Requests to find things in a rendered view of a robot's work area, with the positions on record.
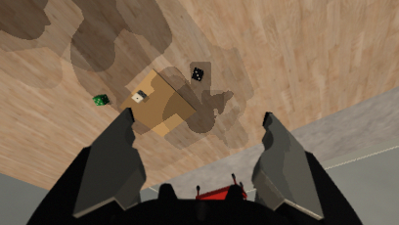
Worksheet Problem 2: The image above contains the green die with white pips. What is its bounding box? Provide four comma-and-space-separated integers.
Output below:
93, 95, 110, 106

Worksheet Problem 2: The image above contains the beige and black die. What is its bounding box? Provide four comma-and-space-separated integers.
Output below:
132, 90, 147, 104

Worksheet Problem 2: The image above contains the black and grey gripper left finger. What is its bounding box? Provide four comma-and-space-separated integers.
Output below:
26, 108, 147, 225

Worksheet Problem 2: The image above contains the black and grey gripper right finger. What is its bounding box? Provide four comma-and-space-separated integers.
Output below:
251, 112, 363, 225

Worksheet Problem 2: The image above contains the black die with white pips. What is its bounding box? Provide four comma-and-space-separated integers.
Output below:
192, 67, 203, 81

